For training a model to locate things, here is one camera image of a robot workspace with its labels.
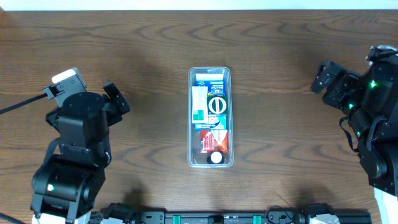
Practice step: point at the blue Kool Fever box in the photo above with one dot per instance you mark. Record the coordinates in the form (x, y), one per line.
(217, 122)

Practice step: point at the clear plastic container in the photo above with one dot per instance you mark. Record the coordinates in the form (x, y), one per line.
(194, 157)

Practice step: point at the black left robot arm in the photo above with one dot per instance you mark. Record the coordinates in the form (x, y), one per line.
(66, 184)

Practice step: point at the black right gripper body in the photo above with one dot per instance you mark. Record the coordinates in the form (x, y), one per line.
(337, 88)

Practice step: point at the dark green round-logo box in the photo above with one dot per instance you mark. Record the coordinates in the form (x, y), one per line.
(217, 104)

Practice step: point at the dark Woods syrup bottle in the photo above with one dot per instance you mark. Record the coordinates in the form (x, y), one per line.
(215, 157)

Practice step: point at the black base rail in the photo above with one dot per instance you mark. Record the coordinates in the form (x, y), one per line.
(314, 213)

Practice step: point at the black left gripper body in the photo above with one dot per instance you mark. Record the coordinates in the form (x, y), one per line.
(115, 98)

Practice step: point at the white green medicine box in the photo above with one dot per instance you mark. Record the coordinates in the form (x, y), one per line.
(199, 104)

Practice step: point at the red Panadol box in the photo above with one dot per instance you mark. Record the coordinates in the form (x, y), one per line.
(213, 140)

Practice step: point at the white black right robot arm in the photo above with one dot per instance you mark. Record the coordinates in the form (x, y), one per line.
(369, 105)

